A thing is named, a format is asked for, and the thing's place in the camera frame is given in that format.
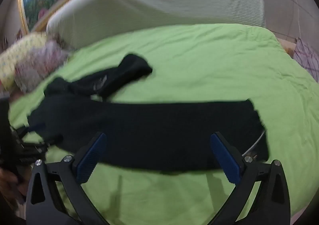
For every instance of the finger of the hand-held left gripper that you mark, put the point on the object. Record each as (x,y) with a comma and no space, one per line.
(26,130)
(42,144)

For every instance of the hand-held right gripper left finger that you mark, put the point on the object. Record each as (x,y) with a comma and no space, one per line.
(91,157)

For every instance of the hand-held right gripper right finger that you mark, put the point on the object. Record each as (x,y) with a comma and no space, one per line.
(225,157)

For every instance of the black pants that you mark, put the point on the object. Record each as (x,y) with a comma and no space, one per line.
(149,135)

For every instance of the person's left hand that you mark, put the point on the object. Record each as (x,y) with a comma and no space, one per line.
(8,182)

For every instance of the pink floral pillow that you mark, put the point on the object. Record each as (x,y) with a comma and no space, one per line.
(39,68)

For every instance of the yellow floral pillow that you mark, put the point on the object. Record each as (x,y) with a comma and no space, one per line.
(13,62)

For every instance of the green bedsheet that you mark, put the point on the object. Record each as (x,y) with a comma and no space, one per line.
(199,65)

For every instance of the checked pink cloth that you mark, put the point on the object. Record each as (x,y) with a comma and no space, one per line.
(307,58)

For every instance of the white striped padded headboard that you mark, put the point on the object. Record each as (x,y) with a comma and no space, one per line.
(162,3)

